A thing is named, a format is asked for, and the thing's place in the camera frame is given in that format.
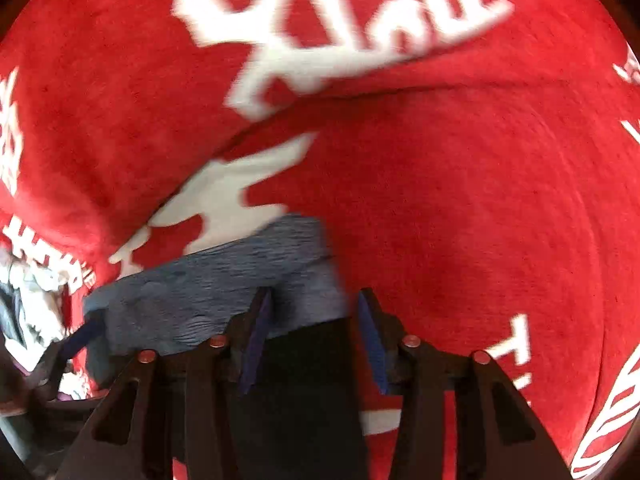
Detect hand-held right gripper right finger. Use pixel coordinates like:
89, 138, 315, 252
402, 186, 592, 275
357, 287, 573, 480

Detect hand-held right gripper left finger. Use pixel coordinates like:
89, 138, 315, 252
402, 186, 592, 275
55, 287, 273, 480

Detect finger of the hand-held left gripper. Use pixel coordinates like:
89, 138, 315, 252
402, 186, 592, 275
30, 322, 108, 401

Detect black pants with grey-blue trim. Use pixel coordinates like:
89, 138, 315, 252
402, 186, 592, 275
82, 212, 373, 480

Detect floral patterned bedding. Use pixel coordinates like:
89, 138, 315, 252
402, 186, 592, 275
0, 247, 98, 401

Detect red printed blanket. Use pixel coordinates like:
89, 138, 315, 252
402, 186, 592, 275
0, 0, 640, 480

